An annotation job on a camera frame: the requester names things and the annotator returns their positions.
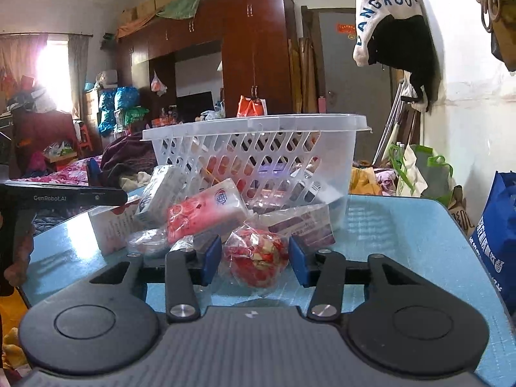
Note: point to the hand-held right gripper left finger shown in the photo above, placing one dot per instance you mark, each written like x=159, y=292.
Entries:
x=213, y=260

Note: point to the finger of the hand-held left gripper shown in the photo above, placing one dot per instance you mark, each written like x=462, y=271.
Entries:
x=107, y=197

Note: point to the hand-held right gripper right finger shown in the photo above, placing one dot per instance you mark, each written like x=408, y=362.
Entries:
x=298, y=262

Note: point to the red patterned plastic packet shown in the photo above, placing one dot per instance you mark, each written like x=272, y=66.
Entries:
x=256, y=256

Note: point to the white plastic basket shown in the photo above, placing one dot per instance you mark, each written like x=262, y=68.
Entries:
x=338, y=157

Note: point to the person's left hand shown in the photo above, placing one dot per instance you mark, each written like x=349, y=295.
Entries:
x=22, y=258

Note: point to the pink floral blanket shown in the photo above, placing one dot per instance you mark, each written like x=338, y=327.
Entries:
x=60, y=175

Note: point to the white red printed box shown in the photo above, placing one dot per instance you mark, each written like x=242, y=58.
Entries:
x=111, y=229

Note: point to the brown box in plastic wrap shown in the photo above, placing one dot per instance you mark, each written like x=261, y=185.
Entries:
x=302, y=225

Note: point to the pink tissue pack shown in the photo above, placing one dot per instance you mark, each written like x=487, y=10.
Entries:
x=207, y=213

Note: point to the dark maroon clothes pile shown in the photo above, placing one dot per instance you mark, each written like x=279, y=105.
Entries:
x=129, y=155

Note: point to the grey white tissue pack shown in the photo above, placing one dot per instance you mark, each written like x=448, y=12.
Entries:
x=161, y=195

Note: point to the clear plastic packet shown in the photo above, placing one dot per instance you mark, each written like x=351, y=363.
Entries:
x=147, y=242

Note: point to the red stool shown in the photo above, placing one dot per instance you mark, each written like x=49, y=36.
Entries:
x=84, y=137

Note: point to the red covered cabinet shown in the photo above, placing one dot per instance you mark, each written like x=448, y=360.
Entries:
x=44, y=133

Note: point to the tall blue plastic bag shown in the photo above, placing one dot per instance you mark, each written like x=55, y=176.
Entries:
x=107, y=111

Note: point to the green plastic bag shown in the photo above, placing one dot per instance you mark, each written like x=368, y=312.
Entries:
x=135, y=115

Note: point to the white dotted bag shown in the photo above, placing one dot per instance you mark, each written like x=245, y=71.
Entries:
x=42, y=100

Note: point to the yellow cloth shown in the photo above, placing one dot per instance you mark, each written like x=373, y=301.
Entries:
x=363, y=181

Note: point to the white hanging plastic bag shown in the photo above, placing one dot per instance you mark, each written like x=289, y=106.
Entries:
x=158, y=84

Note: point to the grey curtain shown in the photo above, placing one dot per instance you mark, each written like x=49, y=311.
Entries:
x=78, y=76

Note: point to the black television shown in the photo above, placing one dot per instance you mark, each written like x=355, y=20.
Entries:
x=195, y=107

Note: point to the pink curtain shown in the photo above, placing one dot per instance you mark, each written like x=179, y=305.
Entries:
x=16, y=60

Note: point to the orange hanging bag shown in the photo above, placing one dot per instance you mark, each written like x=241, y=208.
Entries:
x=250, y=107

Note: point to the green white tote bag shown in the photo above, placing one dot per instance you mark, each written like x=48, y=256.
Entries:
x=427, y=169

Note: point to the pink bottle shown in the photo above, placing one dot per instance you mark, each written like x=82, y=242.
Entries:
x=322, y=104

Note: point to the grey door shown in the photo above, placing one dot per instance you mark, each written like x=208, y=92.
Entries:
x=346, y=88

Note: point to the small cardboard box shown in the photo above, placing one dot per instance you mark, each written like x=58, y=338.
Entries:
x=128, y=16

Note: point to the medium cardboard box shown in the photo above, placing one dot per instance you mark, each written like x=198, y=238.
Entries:
x=146, y=8

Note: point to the wooden planks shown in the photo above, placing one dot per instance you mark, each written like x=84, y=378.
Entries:
x=304, y=68

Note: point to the blue tote bag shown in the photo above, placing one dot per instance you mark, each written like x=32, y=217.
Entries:
x=498, y=242

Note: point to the brown wooden wardrobe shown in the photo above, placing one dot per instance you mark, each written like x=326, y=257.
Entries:
x=258, y=48

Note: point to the white black hanging garment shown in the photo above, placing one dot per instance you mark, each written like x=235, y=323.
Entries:
x=387, y=4

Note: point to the olive hanging bag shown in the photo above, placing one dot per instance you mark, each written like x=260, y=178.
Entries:
x=506, y=28

